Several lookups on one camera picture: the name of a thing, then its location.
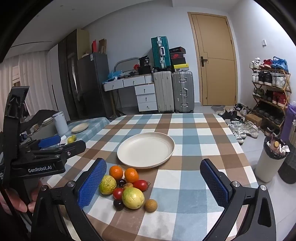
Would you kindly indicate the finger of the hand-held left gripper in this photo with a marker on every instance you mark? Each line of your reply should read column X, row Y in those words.
column 74, row 148
column 49, row 141

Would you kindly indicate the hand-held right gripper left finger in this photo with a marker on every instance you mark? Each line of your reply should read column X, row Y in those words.
column 92, row 183

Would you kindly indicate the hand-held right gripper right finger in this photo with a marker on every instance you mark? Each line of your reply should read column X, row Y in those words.
column 215, row 183

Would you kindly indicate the rough green guava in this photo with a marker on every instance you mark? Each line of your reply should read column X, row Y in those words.
column 107, row 184

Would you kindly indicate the orange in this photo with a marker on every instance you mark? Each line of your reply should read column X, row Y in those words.
column 116, row 172
column 131, row 175

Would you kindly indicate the red tomato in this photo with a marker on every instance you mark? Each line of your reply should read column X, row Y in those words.
column 140, row 185
column 118, row 193

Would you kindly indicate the dark cherry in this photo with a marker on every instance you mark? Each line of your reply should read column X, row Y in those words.
column 121, row 182
column 118, row 204

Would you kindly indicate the brown longan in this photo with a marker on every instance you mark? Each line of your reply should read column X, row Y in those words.
column 128, row 185
column 150, row 205

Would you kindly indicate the smooth yellow-green guava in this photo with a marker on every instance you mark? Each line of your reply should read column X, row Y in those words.
column 133, row 198

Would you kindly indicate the large cream plate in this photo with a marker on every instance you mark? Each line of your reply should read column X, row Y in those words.
column 145, row 150

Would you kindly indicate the person's left hand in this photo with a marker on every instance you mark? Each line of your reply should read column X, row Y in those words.
column 11, row 201

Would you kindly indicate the yellow-green lime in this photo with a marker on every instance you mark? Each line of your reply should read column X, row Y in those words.
column 69, row 140
column 73, row 137

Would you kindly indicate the white cylindrical container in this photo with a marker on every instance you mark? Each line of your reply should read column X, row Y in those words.
column 59, row 122

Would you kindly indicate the small cream plate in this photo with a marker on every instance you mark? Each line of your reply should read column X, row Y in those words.
column 80, row 127

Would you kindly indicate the light blue checked tablecloth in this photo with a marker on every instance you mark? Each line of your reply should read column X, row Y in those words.
column 97, row 129

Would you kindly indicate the white trash bin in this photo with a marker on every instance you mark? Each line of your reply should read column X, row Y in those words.
column 268, row 166

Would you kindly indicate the brown blue checked tablecloth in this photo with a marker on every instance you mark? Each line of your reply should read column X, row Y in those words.
column 185, row 129

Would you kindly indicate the pile of loose sneakers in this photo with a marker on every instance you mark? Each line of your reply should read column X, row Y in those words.
column 245, row 129

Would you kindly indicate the dark grey fridge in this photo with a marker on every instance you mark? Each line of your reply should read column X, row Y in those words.
column 94, row 88

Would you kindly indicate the white curtain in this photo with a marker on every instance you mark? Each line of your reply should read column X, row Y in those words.
column 34, row 76

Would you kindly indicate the small cardboard box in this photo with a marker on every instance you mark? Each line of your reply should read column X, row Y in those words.
column 253, row 119

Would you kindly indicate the grey door mat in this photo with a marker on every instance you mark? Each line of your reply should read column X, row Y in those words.
column 218, row 108

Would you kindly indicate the brown wardrobe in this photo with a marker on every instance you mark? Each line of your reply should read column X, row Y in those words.
column 69, row 69

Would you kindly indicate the blue plastic bag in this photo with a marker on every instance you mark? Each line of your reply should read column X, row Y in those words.
column 113, row 75

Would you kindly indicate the white desk with drawers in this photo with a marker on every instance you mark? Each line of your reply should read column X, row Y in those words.
column 143, row 97

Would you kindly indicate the silver suitcase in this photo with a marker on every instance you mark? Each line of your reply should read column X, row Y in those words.
column 182, row 92

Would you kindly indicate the purple bag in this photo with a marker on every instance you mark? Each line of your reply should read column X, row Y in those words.
column 290, row 120

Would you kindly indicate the beige suitcase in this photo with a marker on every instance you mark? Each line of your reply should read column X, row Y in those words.
column 163, row 92

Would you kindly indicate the flat cardboard pieces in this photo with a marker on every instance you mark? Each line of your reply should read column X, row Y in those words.
column 103, row 45

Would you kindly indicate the tan wooden door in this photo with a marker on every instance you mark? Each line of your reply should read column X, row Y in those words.
column 215, row 74

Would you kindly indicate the black printed box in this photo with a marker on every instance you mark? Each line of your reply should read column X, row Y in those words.
column 144, row 61

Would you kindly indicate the shelved shoe collection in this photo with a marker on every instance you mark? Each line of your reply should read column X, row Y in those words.
column 266, row 77

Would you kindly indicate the wooden shoe rack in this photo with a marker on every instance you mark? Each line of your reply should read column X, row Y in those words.
column 287, row 89

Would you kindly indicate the white yellow shoe box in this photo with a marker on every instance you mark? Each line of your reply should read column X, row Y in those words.
column 181, row 68

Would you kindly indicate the black shoe box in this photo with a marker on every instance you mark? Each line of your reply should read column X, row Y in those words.
column 177, row 50
column 178, row 61

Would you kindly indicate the teal suitcase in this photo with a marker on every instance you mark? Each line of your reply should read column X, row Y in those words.
column 160, row 53

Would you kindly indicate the red shoe box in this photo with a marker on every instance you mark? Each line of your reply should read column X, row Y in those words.
column 177, row 56

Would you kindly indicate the grey metal tube frame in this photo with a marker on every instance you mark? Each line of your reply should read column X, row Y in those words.
column 124, row 60

